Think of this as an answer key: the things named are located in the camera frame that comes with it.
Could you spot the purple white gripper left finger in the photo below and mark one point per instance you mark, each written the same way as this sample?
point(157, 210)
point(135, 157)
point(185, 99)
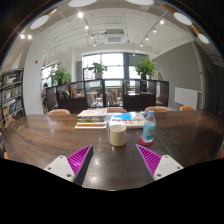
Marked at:
point(73, 167)

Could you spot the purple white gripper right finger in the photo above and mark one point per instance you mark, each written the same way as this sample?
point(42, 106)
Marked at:
point(158, 166)

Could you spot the clear water bottle blue cap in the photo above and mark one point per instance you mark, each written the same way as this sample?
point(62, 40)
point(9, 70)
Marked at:
point(149, 127)

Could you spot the red round coaster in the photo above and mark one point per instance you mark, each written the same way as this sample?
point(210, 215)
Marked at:
point(140, 140)

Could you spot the stack of books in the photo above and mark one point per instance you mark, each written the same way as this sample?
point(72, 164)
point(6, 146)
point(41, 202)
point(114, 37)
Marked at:
point(92, 119)

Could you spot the cream ceramic mug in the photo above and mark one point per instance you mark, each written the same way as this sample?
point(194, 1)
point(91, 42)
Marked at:
point(118, 135)

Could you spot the orange chair far left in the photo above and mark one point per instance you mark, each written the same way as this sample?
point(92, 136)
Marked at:
point(59, 111)

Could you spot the orange chair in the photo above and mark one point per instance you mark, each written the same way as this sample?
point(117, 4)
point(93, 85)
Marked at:
point(116, 109)
point(157, 108)
point(59, 111)
point(186, 108)

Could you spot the orange chair right centre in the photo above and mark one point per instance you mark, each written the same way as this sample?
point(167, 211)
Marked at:
point(157, 108)

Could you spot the orange chair far right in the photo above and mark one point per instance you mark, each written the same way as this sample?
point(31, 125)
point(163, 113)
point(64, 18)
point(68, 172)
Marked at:
point(186, 108)

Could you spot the orange chair left edge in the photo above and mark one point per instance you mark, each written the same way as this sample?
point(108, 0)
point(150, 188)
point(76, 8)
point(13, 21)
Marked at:
point(6, 155)

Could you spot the dark low shelf divider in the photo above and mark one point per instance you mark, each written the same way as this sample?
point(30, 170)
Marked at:
point(129, 94)

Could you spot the seated person in background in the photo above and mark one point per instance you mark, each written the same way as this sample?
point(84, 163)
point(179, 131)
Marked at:
point(44, 98)

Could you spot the left potted green plant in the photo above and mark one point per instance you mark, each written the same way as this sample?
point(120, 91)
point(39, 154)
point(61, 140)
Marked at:
point(60, 75)

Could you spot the potted green plant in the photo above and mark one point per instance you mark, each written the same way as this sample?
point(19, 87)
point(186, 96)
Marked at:
point(144, 68)
point(98, 69)
point(60, 75)

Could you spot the right potted green plant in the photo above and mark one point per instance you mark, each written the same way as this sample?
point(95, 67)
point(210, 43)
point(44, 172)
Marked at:
point(144, 68)

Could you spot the middle potted green plant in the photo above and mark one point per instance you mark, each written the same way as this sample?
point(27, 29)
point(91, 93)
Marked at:
point(98, 69)

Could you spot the tall bookshelf at left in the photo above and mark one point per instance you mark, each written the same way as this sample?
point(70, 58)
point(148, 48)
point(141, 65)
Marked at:
point(11, 95)

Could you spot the ceiling air conditioner unit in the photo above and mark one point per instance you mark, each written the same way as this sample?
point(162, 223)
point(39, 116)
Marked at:
point(114, 36)

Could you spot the white wall radiator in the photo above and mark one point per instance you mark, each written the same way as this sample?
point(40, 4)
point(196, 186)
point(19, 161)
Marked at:
point(186, 97)

